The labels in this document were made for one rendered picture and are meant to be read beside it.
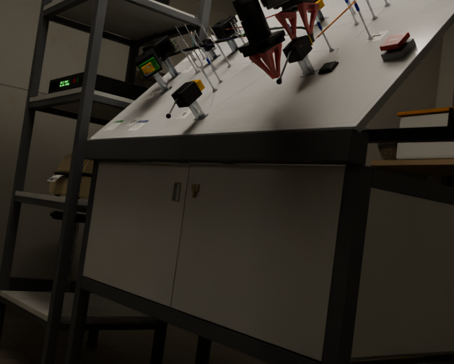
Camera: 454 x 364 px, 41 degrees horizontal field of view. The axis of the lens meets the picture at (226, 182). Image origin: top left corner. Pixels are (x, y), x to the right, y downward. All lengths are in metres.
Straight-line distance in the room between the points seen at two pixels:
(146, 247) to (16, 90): 2.42
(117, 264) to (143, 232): 0.17
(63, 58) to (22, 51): 0.26
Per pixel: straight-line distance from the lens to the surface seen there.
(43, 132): 4.07
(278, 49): 1.45
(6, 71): 4.06
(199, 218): 1.59
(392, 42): 1.41
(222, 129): 1.53
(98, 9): 2.29
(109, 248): 1.99
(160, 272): 1.72
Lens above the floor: 0.66
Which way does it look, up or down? 3 degrees up
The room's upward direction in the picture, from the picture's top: 8 degrees clockwise
